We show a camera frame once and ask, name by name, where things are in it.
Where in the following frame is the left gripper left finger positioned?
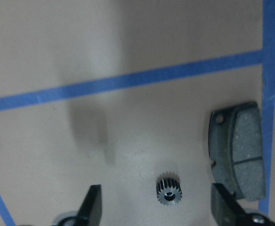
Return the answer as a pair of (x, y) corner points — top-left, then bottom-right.
(75, 185), (102, 226)

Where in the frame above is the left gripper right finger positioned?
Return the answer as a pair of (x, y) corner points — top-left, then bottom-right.
(211, 183), (252, 226)

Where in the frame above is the black brake pad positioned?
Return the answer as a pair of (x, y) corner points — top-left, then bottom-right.
(208, 102), (266, 202)

